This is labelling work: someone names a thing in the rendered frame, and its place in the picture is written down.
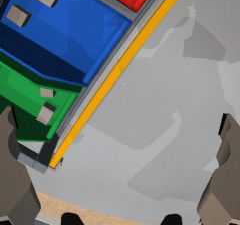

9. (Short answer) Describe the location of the yellow bar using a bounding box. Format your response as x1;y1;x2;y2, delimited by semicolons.
49;0;177;168

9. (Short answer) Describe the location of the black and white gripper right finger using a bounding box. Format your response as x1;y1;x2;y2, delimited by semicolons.
197;113;240;225

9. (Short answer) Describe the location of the green open bin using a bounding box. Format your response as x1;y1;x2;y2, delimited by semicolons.
0;51;83;142

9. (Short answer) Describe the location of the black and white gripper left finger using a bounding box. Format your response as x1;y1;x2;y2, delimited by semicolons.
0;105;41;225

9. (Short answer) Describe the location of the blue open bin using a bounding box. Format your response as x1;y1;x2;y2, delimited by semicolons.
0;0;133;88

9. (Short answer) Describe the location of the grey metal bin rack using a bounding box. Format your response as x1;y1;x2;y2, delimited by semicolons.
18;0;155;174

